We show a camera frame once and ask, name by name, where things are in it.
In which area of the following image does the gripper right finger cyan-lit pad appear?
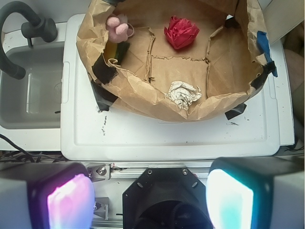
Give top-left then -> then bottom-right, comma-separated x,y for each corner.
206,156 -> 305,229

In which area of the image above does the gripper left finger pink-lit pad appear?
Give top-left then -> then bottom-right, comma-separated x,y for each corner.
0,162 -> 95,229

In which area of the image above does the white paper ball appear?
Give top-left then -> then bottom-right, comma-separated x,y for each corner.
165,81 -> 202,110

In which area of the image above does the grey sink basin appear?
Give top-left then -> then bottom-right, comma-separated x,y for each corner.
0,42 -> 64,129

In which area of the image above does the blue tape strip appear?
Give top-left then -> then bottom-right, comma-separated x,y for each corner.
257,31 -> 278,77

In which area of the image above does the brown paper bag tray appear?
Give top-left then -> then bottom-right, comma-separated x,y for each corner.
76,0 -> 269,122

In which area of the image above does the green yellow sponge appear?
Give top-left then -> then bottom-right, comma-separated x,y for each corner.
104,42 -> 130,65

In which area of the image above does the black faucet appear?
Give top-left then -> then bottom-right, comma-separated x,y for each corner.
0,0 -> 59,80

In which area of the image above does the crumpled red paper ball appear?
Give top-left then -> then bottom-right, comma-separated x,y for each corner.
164,16 -> 200,50

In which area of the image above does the pink plush toy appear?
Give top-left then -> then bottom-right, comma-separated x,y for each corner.
106,14 -> 134,43

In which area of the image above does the black cable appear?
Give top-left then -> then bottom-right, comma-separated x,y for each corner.
0,133 -> 70,164

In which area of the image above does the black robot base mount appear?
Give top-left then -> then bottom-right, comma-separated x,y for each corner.
122,167 -> 213,229

